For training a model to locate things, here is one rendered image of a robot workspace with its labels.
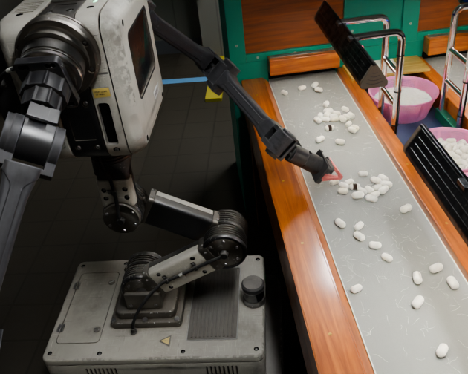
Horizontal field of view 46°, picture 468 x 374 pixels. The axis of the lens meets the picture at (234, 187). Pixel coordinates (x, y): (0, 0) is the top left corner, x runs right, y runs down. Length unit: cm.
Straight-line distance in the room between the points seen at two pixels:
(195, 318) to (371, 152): 81
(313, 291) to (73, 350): 77
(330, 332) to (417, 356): 19
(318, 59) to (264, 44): 24
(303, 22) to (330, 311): 139
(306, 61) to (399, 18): 43
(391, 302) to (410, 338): 11
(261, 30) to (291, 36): 13
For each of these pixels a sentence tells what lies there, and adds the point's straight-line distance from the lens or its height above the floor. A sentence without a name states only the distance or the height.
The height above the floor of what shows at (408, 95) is 73.
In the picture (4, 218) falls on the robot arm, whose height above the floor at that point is 123.
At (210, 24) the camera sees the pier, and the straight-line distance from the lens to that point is 461.
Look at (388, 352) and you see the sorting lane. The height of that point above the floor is 74.
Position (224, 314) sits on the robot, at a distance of 174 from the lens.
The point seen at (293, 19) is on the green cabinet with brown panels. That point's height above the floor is 100.
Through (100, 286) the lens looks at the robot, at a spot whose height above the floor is 47.
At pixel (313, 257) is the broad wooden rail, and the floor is 77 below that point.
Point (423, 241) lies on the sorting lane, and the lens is 158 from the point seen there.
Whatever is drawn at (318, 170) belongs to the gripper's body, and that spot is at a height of 84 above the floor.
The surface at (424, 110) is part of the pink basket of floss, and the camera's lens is 224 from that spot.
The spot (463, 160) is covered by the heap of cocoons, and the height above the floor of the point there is 74.
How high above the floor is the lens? 177
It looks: 35 degrees down
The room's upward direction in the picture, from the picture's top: 7 degrees counter-clockwise
